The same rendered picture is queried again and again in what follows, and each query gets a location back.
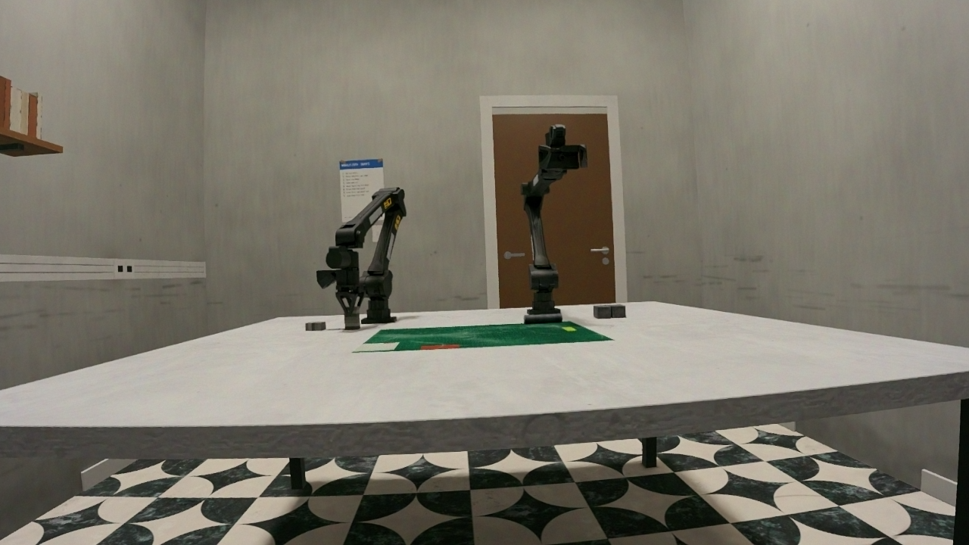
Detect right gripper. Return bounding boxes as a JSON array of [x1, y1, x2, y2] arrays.
[[335, 268, 366, 317]]

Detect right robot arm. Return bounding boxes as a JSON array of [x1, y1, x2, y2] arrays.
[[316, 187, 407, 324]]

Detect green mat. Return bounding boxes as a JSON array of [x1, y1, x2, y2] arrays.
[[352, 321, 615, 353]]

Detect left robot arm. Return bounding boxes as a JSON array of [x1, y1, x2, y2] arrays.
[[520, 124, 567, 315]]

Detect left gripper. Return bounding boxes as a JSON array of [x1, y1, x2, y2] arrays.
[[538, 145, 587, 172]]

